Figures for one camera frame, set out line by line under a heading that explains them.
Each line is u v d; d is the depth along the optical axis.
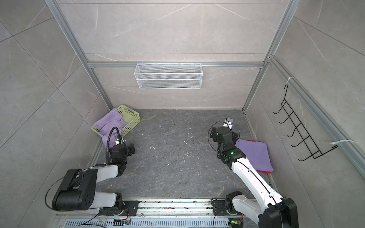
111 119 1.07
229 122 0.65
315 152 0.58
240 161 0.52
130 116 1.14
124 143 0.80
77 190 0.43
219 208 0.73
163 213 0.73
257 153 0.88
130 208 0.73
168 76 1.01
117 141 0.79
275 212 0.38
